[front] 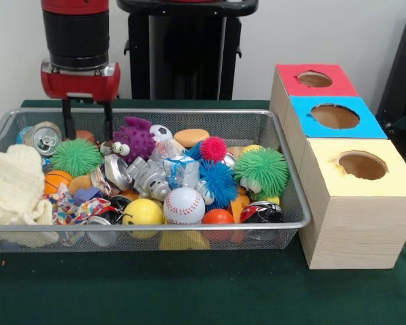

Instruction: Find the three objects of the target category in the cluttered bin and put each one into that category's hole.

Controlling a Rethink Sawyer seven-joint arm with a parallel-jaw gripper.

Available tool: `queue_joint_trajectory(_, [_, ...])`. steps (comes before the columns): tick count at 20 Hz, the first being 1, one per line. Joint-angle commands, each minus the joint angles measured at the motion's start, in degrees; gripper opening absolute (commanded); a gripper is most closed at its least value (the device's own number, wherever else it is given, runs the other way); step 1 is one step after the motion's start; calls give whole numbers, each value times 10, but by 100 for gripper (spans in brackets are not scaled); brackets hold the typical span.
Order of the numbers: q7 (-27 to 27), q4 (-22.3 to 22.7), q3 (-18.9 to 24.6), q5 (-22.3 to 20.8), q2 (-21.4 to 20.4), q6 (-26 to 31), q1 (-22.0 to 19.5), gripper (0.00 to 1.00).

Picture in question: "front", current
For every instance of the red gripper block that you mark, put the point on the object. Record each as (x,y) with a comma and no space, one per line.
(81,84)

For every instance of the crushed silver can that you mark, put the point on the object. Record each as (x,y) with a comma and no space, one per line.
(116,171)

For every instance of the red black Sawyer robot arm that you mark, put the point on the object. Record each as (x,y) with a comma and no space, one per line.
(74,34)

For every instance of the shallow metal mesh bin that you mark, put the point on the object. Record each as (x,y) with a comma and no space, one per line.
(223,118)

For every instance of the wooden box with three holes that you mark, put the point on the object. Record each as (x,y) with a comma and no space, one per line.
(358,230)

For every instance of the purple spiky fish toy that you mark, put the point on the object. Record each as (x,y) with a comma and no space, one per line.
(137,139)

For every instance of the small soccer ball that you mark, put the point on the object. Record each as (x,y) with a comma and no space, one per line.
(161,132)

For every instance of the cream knitted cloth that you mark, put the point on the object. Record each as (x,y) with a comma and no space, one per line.
(13,183)

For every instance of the orange round sponge disc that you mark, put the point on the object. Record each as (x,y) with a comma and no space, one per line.
(191,137)

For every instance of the yellow smiley ball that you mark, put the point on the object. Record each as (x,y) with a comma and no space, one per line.
(143,210)

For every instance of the white baseball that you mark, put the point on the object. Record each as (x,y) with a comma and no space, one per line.
(184,204)

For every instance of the blue puffer ball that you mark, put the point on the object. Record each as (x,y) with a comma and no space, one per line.
(216,179)

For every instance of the small orange ball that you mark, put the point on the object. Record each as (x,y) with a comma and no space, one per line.
(218,216)

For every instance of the green puffer ball with eyes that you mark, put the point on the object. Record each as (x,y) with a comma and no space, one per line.
(260,169)

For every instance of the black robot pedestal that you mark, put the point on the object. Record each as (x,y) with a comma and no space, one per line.
(196,50)

